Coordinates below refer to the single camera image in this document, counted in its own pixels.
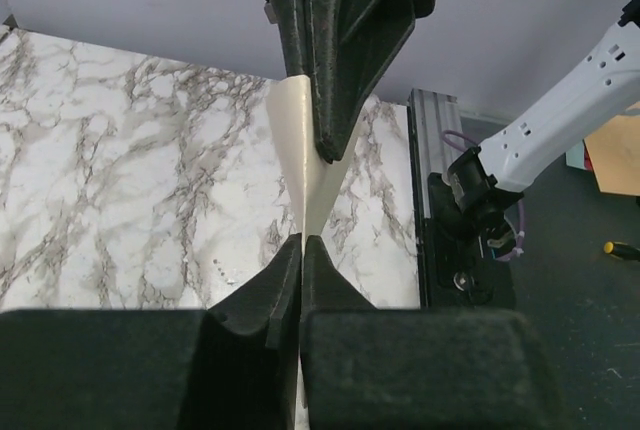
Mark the tan paper letter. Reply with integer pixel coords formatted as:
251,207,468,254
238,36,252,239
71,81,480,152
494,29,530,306
265,74,369,409

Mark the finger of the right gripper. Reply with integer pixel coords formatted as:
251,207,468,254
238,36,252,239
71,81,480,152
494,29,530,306
251,0,314,82
306,0,436,163

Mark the yellow handled tool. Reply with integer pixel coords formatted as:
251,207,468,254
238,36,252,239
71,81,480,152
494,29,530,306
603,241,640,262

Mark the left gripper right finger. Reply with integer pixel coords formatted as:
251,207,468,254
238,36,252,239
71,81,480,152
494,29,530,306
300,236,565,429

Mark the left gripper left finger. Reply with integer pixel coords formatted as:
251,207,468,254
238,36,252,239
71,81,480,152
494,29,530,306
1,235,302,429

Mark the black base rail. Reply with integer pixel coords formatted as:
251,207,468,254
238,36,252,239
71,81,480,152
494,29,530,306
414,173,516,309

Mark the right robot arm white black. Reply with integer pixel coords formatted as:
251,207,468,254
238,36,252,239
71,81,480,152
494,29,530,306
266,0,639,237

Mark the aluminium extrusion frame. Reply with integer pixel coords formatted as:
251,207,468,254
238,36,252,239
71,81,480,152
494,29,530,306
407,88,462,231

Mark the brown cardboard sheet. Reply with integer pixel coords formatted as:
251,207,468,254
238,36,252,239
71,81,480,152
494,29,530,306
585,116,640,197

